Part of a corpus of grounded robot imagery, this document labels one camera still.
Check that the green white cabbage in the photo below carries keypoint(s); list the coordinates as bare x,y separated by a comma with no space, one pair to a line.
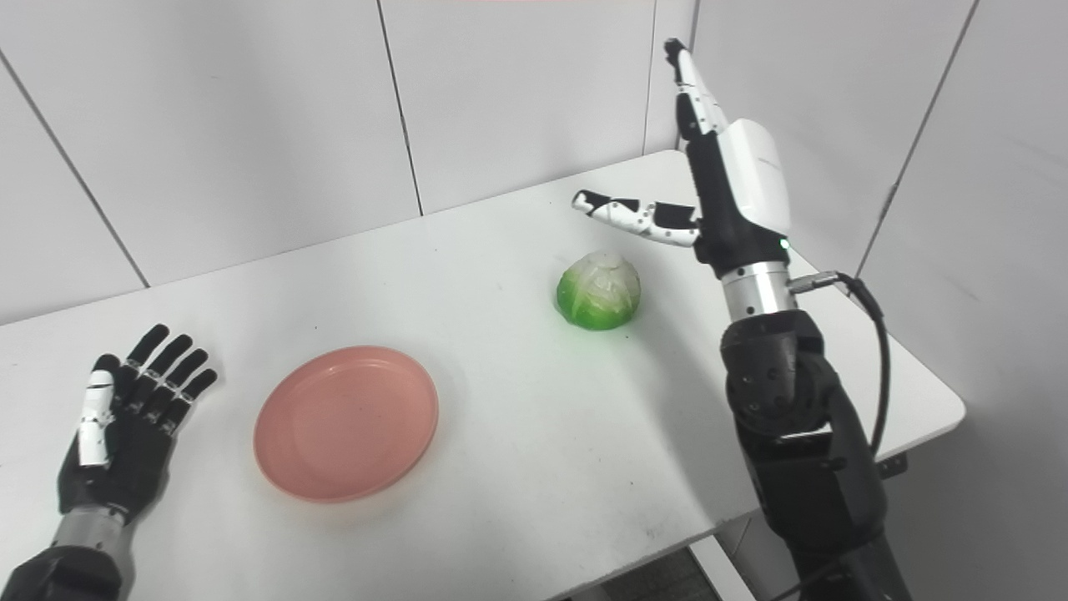
599,292

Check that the black table bracket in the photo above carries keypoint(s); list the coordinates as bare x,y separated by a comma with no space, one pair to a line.
893,466

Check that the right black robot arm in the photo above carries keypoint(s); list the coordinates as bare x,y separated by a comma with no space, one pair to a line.
793,417

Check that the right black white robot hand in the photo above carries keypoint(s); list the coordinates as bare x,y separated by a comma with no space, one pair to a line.
743,200

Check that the pink round plate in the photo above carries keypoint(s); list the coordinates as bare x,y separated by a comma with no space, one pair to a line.
346,421

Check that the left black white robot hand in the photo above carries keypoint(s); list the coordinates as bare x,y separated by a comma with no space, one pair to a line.
133,451

